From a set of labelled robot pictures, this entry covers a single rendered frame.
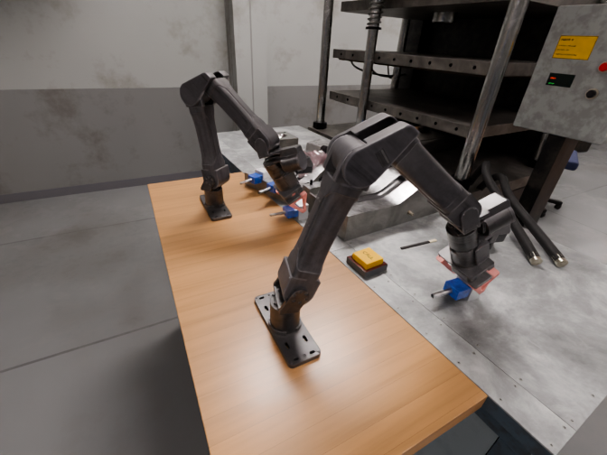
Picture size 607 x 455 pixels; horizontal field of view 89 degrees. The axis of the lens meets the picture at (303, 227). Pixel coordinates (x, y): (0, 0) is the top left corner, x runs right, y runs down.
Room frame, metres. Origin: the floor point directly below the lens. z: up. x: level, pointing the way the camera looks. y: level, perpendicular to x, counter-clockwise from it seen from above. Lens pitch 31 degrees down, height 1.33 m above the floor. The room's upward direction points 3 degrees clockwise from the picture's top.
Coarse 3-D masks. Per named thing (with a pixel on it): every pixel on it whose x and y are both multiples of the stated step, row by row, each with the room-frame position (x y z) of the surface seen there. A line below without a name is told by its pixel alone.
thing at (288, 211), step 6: (300, 204) 0.93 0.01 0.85; (306, 204) 0.94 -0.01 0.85; (288, 210) 0.91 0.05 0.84; (294, 210) 0.91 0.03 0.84; (306, 210) 0.93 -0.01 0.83; (270, 216) 0.89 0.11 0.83; (288, 216) 0.90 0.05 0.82; (294, 216) 0.91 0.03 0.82; (300, 216) 0.92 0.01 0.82; (306, 216) 0.93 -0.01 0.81
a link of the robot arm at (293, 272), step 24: (336, 144) 0.50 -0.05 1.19; (360, 144) 0.46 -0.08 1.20; (336, 168) 0.46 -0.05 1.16; (336, 192) 0.45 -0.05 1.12; (360, 192) 0.46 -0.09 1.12; (312, 216) 0.47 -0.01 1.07; (336, 216) 0.46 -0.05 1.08; (312, 240) 0.45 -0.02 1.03; (288, 264) 0.47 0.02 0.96; (312, 264) 0.44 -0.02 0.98; (288, 288) 0.43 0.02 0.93; (312, 288) 0.44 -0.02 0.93
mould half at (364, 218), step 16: (384, 176) 1.07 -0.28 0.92; (368, 192) 0.99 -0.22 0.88; (400, 192) 0.97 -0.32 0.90; (416, 192) 0.96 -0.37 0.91; (352, 208) 0.86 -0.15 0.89; (368, 208) 0.87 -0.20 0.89; (384, 208) 0.88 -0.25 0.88; (400, 208) 0.92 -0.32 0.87; (416, 208) 0.97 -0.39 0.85; (432, 208) 1.01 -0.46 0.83; (352, 224) 0.81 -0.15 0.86; (368, 224) 0.85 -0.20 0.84; (384, 224) 0.89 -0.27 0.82
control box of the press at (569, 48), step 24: (552, 24) 1.32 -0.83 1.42; (576, 24) 1.26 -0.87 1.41; (600, 24) 1.20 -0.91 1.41; (552, 48) 1.29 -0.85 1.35; (576, 48) 1.23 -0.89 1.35; (600, 48) 1.18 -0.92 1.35; (552, 72) 1.27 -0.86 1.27; (576, 72) 1.21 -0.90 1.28; (600, 72) 1.15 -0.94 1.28; (528, 96) 1.31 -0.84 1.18; (552, 96) 1.24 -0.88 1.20; (576, 96) 1.18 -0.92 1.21; (600, 96) 1.13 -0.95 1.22; (528, 120) 1.28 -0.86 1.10; (552, 120) 1.21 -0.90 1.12; (576, 120) 1.15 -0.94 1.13; (600, 120) 1.10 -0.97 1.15; (552, 144) 1.23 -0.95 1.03; (600, 144) 1.07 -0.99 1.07; (552, 168) 1.20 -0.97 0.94; (528, 192) 1.23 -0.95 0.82
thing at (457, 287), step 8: (448, 280) 0.59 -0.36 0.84; (456, 280) 0.60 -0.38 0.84; (448, 288) 0.58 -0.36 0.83; (456, 288) 0.56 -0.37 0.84; (464, 288) 0.57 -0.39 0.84; (480, 288) 0.58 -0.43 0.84; (432, 296) 0.55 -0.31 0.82; (440, 296) 0.55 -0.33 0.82; (456, 296) 0.55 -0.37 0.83; (464, 296) 0.56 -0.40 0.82; (472, 296) 0.57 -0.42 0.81
